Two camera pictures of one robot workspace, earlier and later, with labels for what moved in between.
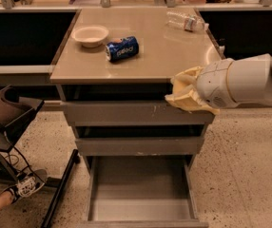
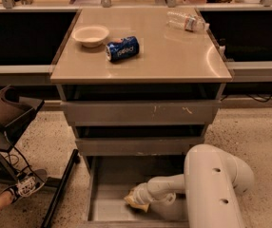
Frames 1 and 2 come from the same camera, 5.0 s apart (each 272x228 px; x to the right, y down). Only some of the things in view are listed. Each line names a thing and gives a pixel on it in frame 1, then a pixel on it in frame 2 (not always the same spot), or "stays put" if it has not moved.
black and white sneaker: (27, 183) stays put
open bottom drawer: (145, 191) stays put
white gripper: (214, 84) → (141, 194)
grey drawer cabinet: (113, 70) stays put
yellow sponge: (185, 86) → (132, 201)
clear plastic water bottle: (185, 21) stays put
